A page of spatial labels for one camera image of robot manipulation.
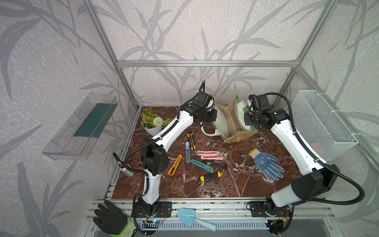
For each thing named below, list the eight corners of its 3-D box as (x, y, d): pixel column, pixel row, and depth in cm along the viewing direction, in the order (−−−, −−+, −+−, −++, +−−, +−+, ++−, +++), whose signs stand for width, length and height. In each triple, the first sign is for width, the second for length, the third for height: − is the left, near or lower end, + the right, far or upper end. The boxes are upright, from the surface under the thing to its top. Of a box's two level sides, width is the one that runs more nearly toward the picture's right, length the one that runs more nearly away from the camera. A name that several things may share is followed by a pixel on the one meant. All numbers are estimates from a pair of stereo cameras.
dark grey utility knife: (206, 164, 91) (206, 163, 90) (207, 159, 93) (208, 158, 91) (226, 169, 89) (226, 168, 88) (227, 164, 91) (227, 163, 89)
